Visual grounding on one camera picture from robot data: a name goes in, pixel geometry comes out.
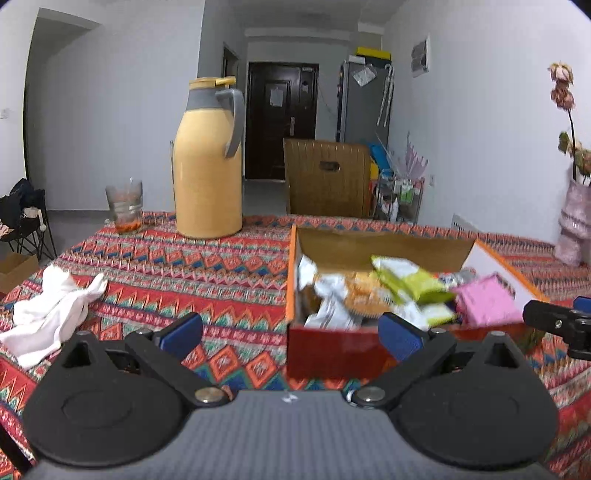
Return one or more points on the white lime-edged snack packet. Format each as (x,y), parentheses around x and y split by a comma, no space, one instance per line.
(434,316)

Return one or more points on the pink ceramic vase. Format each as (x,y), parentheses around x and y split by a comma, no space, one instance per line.
(575,226)

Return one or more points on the yellow-green long snack packet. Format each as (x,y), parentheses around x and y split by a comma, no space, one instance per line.
(411,281)

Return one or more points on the small cardboard box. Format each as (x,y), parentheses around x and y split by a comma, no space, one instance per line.
(16,272)

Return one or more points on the pink snack packet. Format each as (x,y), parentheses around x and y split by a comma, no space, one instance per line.
(487,302)

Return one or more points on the yellow plastic item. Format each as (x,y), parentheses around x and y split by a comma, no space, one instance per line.
(373,170)

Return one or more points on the white paper notice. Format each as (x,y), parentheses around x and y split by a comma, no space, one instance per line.
(276,96)

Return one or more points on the yellow thermos jug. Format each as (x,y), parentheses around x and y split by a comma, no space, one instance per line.
(207,184)

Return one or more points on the red cardboard box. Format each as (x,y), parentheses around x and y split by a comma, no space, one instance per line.
(332,355)

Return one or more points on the wooden chair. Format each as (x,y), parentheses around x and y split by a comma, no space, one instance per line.
(328,184)

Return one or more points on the patterned tablecloth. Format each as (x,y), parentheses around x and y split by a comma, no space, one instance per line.
(207,277)

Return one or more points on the dried pink roses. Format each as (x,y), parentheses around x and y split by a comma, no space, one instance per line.
(562,90)

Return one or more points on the grey paper note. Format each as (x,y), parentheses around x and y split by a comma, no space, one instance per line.
(364,75)

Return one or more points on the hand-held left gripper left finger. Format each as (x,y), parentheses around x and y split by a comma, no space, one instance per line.
(180,334)

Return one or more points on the dark door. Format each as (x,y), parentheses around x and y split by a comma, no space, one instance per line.
(281,138)

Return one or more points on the blue plastic item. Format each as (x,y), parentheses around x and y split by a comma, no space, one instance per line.
(381,159)

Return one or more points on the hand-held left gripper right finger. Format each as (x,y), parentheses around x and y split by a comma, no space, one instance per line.
(399,337)

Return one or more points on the pink translucent decoration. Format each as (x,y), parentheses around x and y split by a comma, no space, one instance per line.
(414,159)

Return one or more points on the silver snack packet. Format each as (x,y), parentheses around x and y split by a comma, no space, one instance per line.
(459,277)

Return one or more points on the black folding chair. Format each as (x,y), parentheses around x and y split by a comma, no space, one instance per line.
(25,207)

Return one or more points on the grey refrigerator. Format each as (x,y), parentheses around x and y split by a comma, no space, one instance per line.
(362,110)

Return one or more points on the white folded umbrella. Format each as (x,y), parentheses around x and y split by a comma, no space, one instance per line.
(385,97)

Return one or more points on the glass cup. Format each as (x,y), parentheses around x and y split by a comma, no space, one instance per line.
(124,207)

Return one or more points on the yellow black box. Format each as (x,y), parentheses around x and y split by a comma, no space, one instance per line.
(374,53)

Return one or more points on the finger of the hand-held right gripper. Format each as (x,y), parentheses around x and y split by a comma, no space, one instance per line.
(538,314)
(583,303)

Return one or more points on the white cloth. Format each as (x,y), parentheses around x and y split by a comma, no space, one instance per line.
(46,318)

